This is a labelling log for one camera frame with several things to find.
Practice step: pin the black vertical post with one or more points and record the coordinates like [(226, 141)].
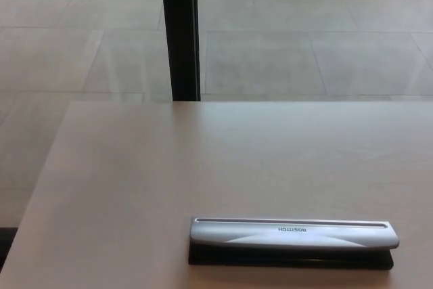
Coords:
[(181, 32)]

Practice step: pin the silver Bostitch hole punch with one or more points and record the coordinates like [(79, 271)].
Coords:
[(270, 235)]

